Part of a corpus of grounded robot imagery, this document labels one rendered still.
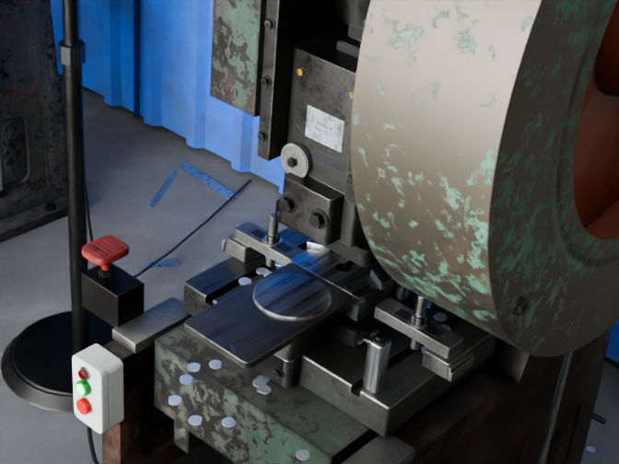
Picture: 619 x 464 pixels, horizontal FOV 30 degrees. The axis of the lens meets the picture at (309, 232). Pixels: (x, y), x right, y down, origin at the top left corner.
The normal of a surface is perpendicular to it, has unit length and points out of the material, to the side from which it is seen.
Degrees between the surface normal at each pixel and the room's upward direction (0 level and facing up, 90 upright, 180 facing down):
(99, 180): 0
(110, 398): 90
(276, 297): 0
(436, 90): 86
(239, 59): 90
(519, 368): 73
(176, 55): 90
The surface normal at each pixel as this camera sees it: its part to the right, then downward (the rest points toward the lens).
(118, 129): 0.07, -0.84
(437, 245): -0.65, 0.62
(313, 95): -0.66, 0.36
